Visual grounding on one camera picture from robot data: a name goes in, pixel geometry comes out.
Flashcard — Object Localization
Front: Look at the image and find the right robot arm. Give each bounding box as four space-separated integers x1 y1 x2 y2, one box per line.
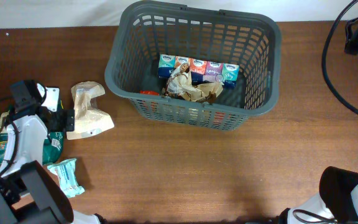
269 17 358 223

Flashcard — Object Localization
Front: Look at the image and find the black cable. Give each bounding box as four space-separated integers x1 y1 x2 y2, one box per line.
321 0 358 126

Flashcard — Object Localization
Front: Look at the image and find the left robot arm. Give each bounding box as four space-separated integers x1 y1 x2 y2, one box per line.
0 80 107 223

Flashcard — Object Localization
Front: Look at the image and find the beige paper pouch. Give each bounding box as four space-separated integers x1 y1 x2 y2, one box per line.
67 81 114 140

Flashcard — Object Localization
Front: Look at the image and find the orange spaghetti packet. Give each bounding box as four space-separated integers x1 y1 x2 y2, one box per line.
139 90 229 125

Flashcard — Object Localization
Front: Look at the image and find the mint green wipes packet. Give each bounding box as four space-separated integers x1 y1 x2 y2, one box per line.
47 158 85 198

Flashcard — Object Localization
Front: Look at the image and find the brown clear snack bag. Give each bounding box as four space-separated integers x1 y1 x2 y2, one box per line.
162 63 223 103

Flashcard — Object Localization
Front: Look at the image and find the Kleenex tissue multipack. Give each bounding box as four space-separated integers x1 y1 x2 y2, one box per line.
157 54 239 90

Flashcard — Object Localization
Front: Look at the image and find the green coffee bean bag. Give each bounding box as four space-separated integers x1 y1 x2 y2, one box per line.
0 99 65 172

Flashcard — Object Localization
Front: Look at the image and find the grey plastic basket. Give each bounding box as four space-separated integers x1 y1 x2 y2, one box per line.
105 1 282 130

